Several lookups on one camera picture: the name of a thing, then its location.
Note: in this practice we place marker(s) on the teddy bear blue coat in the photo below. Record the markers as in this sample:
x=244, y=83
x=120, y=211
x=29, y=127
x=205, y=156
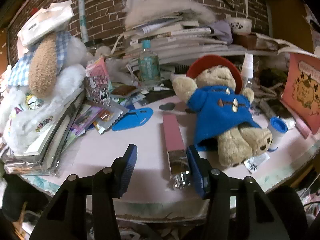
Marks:
x=220, y=110

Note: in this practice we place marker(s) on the pink cartoon desk mat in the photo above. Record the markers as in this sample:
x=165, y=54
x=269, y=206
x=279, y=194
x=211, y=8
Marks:
x=150, y=155

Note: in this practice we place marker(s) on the white plastic bag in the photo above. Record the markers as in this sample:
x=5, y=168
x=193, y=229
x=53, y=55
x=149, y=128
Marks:
x=45, y=22

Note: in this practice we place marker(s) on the blue tag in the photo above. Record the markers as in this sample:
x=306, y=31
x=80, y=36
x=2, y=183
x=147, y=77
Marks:
x=127, y=122

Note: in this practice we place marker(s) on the pile of books and papers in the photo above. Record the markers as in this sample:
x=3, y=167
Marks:
x=170, y=33

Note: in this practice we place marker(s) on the silver foil wrapper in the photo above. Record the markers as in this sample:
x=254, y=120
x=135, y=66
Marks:
x=255, y=162

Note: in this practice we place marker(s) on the brown flat box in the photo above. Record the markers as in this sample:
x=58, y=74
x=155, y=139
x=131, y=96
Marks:
x=250, y=41

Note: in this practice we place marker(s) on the grey fluffy fur item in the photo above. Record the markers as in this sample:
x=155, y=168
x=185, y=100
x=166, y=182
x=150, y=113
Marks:
x=155, y=10

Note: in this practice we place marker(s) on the white plush dog checkered hat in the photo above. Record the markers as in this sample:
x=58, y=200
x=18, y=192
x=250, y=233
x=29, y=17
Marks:
x=45, y=67

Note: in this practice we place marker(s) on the silver orange snack packet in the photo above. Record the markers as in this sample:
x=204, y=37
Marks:
x=107, y=118

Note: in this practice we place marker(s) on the stack of wrapped books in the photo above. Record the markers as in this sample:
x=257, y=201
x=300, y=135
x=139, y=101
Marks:
x=57, y=135

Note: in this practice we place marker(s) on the clear spray bottle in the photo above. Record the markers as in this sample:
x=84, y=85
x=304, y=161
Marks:
x=247, y=67

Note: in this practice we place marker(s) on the pink cartoon packet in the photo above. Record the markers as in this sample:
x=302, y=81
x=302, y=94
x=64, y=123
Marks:
x=97, y=80

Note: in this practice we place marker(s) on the glass jar dark lid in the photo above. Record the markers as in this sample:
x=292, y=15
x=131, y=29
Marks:
x=93, y=43

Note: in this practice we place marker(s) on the pink hairbrush black bristles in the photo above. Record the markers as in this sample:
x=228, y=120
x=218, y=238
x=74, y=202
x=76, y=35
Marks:
x=180, y=70

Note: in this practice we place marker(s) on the white bottle blue cap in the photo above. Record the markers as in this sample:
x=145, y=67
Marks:
x=277, y=135

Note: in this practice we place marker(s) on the light blue rolled tube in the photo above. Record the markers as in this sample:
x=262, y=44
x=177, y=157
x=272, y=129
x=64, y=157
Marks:
x=82, y=10

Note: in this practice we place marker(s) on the purple cloth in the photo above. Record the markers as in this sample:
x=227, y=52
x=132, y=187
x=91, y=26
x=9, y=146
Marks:
x=222, y=30

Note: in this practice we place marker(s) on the brown snack packet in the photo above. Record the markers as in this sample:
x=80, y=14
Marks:
x=123, y=90

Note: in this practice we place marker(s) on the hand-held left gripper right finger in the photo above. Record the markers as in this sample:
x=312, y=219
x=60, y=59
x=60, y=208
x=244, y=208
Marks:
x=196, y=172

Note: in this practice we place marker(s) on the water bottle teal label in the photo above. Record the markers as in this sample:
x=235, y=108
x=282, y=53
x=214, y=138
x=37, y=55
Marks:
x=148, y=65

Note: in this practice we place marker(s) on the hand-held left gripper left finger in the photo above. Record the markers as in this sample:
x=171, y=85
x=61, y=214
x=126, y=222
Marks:
x=128, y=165

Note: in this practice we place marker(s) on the pink cartoon cardboard box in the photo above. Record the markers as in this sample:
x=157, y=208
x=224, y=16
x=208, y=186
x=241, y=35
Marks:
x=302, y=90

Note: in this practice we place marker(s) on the white paper strip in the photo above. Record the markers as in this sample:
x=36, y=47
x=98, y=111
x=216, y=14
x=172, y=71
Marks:
x=245, y=2

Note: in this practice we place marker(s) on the purple card packs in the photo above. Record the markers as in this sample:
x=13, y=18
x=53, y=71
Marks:
x=85, y=120

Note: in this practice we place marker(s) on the long pink box crystal cap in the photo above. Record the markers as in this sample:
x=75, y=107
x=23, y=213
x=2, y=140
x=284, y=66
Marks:
x=172, y=135

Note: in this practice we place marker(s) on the white panda bowl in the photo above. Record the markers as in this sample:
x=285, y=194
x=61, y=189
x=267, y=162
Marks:
x=240, y=26

